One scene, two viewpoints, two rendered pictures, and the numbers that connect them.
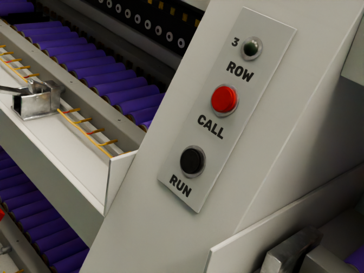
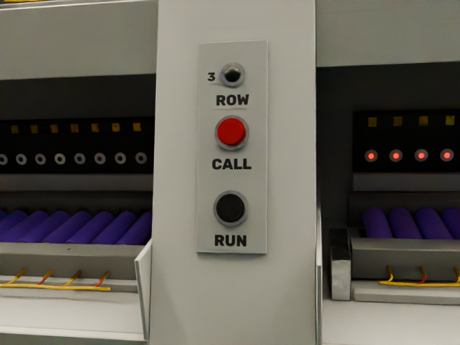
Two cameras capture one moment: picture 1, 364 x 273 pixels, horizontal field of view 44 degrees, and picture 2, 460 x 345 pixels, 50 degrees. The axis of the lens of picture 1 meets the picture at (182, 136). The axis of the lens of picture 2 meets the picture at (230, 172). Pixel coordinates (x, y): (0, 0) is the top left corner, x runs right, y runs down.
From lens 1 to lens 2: 14 cm
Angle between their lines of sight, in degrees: 32
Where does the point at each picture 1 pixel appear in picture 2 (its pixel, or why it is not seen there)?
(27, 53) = not seen: outside the picture
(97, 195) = (116, 328)
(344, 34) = (313, 26)
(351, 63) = (322, 51)
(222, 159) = (262, 187)
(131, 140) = (105, 257)
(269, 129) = (293, 134)
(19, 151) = not seen: outside the picture
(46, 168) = not seen: outside the picture
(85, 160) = (61, 310)
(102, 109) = (37, 250)
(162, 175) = (202, 244)
